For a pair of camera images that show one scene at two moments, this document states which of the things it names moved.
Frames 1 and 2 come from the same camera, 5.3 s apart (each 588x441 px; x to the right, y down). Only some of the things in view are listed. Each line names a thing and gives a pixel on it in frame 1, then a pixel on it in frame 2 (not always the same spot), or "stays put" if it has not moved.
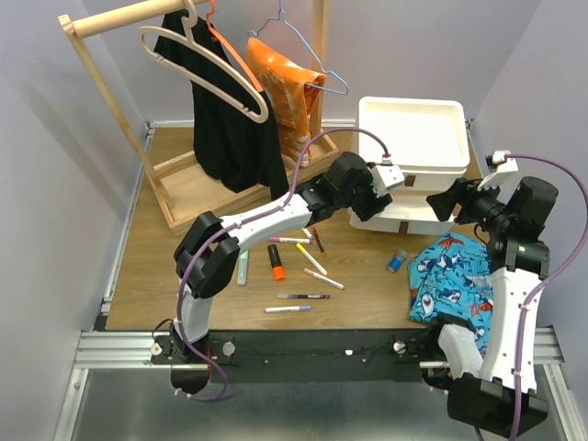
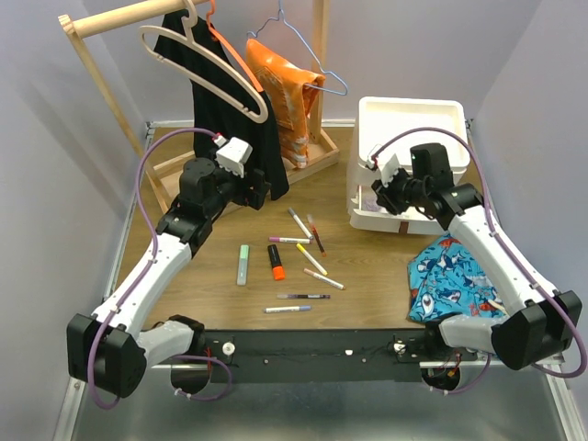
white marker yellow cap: [317, 265] stays put
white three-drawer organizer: [429, 140] stays put
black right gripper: [444, 203] → [385, 196]
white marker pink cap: [289, 240] stays put
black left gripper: [367, 210] → [256, 195]
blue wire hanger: [282, 17] stays put
